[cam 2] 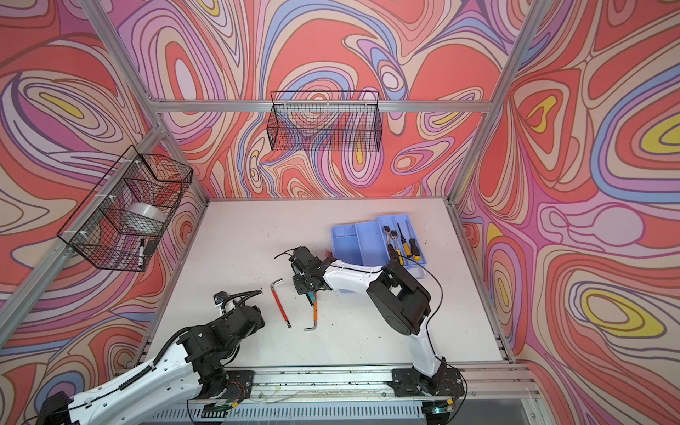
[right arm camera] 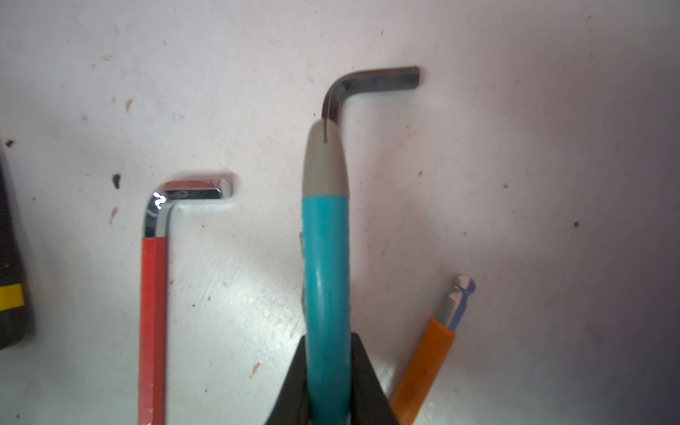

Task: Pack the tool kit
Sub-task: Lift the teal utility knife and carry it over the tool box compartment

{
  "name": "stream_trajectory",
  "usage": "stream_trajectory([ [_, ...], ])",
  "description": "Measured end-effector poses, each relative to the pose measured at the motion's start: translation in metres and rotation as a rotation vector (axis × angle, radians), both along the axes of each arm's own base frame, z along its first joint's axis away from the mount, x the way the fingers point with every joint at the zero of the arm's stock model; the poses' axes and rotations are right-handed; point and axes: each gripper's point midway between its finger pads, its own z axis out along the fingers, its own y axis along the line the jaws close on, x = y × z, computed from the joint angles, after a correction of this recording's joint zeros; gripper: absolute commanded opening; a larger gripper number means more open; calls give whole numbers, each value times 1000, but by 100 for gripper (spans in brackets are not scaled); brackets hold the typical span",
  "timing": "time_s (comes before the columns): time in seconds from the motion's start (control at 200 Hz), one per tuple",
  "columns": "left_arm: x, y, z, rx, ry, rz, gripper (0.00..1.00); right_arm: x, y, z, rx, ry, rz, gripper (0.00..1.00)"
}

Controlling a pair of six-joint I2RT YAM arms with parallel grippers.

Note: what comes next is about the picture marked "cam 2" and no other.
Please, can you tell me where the orange handled screwdriver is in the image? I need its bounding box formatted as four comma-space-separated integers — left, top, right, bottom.
312, 295, 318, 328

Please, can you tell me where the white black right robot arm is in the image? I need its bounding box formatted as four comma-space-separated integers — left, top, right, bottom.
289, 246, 446, 382

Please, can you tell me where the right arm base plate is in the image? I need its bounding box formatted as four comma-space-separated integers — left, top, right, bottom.
385, 367, 466, 400

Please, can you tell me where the black wire basket back wall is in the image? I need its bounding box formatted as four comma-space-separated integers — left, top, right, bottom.
267, 90, 384, 153

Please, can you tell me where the red handled screwdriver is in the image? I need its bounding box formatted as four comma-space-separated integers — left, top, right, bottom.
270, 279, 292, 329

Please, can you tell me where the black yellow ratchet wrench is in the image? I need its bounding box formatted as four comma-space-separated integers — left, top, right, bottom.
390, 230, 404, 265

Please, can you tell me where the aluminium corner frame post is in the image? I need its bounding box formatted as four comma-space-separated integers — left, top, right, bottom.
447, 1, 553, 205

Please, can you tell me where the aluminium front rail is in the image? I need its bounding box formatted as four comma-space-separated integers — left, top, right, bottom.
244, 361, 542, 406

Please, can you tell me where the black marker pen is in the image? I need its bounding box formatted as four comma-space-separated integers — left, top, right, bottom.
137, 238, 145, 270

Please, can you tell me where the white and blue tool box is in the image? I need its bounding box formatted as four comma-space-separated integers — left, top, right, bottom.
331, 214, 427, 280

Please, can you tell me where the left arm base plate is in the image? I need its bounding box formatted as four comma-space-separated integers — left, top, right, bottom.
198, 369, 255, 401

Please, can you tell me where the black yellow long screwdriver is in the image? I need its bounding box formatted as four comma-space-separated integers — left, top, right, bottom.
407, 223, 421, 261

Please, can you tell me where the silver tape roll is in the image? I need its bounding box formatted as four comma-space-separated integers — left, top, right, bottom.
127, 202, 166, 222

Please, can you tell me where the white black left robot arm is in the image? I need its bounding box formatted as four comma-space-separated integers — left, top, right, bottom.
35, 305, 265, 424

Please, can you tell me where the black red ratchet wrench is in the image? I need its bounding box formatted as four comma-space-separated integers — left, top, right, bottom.
384, 226, 400, 260

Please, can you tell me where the black wire basket left wall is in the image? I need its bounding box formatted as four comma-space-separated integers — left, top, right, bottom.
58, 146, 193, 273

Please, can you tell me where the black wire basket wall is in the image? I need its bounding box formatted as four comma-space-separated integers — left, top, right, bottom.
58, 146, 193, 273
267, 90, 384, 153

